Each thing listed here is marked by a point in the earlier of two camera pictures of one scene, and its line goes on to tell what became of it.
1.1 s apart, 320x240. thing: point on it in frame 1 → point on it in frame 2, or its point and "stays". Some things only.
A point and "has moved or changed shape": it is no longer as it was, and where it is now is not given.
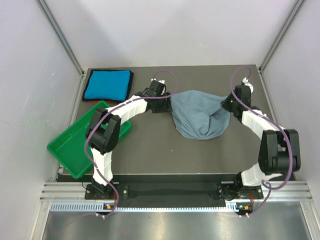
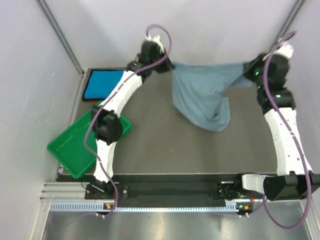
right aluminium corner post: (289, 23) stays
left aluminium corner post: (60, 34) stays
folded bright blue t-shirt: (113, 85) stays
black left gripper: (165, 107) → (167, 66)
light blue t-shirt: (199, 115) has moved or changed shape
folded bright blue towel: (129, 88) stays
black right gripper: (225, 103) → (249, 66)
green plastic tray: (68, 148) stays
